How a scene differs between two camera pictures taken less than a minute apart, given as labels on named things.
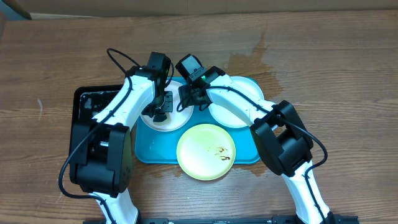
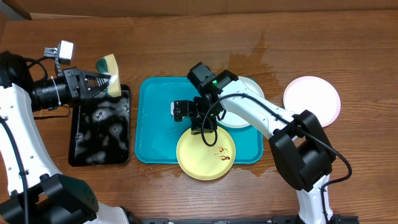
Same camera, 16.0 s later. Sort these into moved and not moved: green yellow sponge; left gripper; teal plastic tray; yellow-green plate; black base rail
Moved: left gripper; green yellow sponge
Not moved: yellow-green plate; black base rail; teal plastic tray
